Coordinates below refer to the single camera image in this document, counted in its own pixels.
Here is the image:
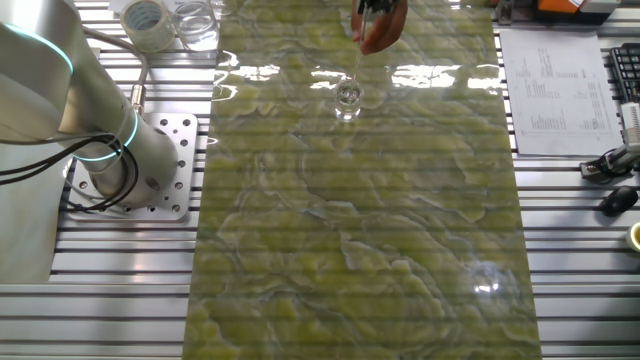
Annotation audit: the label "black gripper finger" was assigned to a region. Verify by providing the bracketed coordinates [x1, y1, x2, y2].
[357, 0, 401, 15]

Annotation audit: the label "clear glass stirring rod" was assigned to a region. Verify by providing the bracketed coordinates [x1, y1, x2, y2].
[352, 7, 371, 84]

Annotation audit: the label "small clear glass beaker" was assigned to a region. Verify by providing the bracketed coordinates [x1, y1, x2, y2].
[333, 78, 365, 123]

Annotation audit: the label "large clear glass beaker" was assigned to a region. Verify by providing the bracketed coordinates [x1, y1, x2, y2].
[171, 0, 222, 52]

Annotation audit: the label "person's left hand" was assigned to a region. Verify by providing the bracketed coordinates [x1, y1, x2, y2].
[350, 0, 409, 57]

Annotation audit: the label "grey metal clamp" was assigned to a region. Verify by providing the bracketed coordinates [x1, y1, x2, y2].
[493, 0, 516, 26]

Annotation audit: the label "orange box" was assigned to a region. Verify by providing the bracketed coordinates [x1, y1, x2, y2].
[537, 0, 585, 15]

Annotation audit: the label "printed table paper sheet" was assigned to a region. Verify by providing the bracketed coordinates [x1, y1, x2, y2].
[498, 28, 625, 158]

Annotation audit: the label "grey box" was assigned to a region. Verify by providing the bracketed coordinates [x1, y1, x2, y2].
[579, 0, 622, 14]

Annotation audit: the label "green marble pattern mat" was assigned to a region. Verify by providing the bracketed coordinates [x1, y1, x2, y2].
[182, 0, 544, 360]

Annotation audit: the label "clear packing tape roll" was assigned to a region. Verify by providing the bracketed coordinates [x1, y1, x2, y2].
[119, 0, 177, 54]

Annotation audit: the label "black computer keyboard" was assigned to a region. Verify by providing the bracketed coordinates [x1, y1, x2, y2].
[608, 43, 640, 105]

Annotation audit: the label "silver ridged device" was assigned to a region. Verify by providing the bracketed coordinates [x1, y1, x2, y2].
[579, 102, 640, 182]

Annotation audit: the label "black computer mouse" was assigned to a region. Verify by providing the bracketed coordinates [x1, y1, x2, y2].
[597, 185, 640, 218]

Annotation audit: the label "yellowish small tape roll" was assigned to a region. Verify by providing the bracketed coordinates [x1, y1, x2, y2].
[625, 221, 640, 253]

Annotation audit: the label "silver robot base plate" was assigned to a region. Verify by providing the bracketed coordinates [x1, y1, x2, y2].
[63, 112, 200, 223]

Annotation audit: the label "grey braided hose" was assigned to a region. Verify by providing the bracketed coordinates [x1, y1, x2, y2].
[82, 25, 151, 115]

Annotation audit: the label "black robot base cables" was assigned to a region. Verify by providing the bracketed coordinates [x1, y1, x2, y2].
[0, 131, 141, 213]

